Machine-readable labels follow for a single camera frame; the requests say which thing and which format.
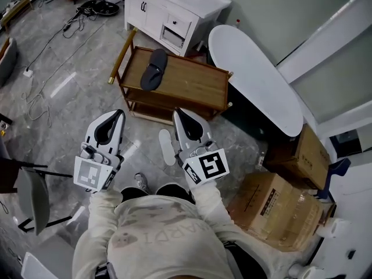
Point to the blue chair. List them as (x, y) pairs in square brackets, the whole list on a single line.
[(337, 170)]

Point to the dark grey slipper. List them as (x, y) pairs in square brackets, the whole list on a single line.
[(158, 60)]

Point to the labelled cardboard box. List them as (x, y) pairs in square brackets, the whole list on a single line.
[(258, 196)]

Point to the red-capped bottle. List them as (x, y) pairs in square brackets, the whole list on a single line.
[(237, 23)]

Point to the white power strip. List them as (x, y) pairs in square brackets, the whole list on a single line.
[(28, 73)]

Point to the white vanity cabinet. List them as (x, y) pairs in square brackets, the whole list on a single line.
[(162, 1)]

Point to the grey chair with black legs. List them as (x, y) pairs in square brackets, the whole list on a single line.
[(35, 196)]

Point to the wooden framed stand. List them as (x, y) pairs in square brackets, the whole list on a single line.
[(329, 214)]

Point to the small black wall switch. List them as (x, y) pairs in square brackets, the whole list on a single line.
[(352, 254)]

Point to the grey floor cushion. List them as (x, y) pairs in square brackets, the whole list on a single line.
[(7, 62)]

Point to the person's leg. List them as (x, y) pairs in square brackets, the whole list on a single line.
[(133, 193), (174, 192)]

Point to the white slipper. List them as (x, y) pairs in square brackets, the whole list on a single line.
[(167, 147)]

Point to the white curved fixture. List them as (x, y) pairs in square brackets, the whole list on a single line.
[(35, 267)]

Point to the tape-wrapped cardboard box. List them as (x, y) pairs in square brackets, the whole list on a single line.
[(299, 222)]

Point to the low wooden bench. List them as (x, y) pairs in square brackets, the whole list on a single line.
[(16, 9)]

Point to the plain cardboard box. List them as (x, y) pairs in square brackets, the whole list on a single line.
[(308, 155)]

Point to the person's left forearm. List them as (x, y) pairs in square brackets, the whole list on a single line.
[(101, 211)]

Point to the white paper roll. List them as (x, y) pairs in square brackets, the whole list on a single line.
[(305, 272), (334, 228)]

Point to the clear plastic bottle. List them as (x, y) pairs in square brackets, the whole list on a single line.
[(260, 161)]

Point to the person's torso in cream sweater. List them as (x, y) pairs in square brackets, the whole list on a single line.
[(162, 243)]

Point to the person's left leg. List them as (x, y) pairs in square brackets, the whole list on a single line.
[(133, 193)]

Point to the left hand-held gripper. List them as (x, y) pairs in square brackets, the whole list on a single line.
[(87, 173)]

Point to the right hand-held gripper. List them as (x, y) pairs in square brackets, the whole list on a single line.
[(212, 164)]

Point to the white and black bathtub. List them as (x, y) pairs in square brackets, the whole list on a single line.
[(255, 80)]

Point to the grey left sneaker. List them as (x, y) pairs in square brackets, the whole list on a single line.
[(141, 182)]

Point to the person's right forearm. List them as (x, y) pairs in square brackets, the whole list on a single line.
[(209, 208)]

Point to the wooden three-tier cart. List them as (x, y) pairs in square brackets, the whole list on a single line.
[(191, 83)]

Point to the person's right leg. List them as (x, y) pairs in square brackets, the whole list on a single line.
[(174, 192)]

